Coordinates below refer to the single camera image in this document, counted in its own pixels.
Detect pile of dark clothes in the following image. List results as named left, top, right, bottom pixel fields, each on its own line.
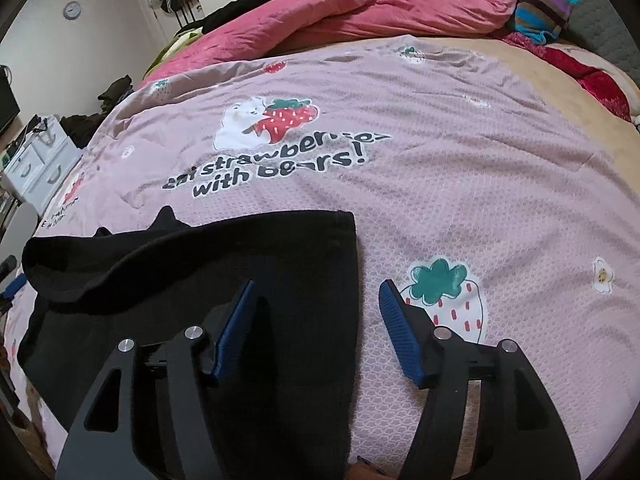
left=60, top=75, right=133, bottom=148

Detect white drawer unit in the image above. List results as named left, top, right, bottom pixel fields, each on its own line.
left=2, top=120, right=83, bottom=208

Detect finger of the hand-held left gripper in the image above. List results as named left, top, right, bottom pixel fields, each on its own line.
left=0, top=276, right=25, bottom=302

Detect pink strawberry printed blanket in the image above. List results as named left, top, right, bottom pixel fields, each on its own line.
left=0, top=35, right=640, bottom=480

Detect black sweater with orange cuffs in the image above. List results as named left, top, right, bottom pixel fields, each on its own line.
left=17, top=206, right=362, bottom=480

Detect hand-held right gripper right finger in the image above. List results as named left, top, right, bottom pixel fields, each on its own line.
left=378, top=280, right=583, bottom=480

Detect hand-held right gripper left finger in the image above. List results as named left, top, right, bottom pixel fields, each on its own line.
left=55, top=280, right=258, bottom=480

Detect red blanket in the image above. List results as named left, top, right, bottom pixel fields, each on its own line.
left=492, top=32, right=633, bottom=121

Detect black clothes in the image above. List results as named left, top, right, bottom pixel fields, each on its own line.
left=202, top=0, right=311, bottom=31

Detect striped pillow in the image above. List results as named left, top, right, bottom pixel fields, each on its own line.
left=514, top=0, right=581, bottom=45

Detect black television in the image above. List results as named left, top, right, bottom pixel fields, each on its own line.
left=0, top=65, right=21, bottom=133

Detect grey quilted headboard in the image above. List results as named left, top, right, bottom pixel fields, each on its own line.
left=515, top=0, right=636, bottom=76

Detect beige bed sheet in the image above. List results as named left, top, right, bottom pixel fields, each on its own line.
left=415, top=35, right=640, bottom=171

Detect pink quilt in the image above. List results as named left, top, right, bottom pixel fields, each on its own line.
left=136, top=0, right=519, bottom=90

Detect yellow-green cloth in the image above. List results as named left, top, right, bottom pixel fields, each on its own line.
left=160, top=27, right=206, bottom=61

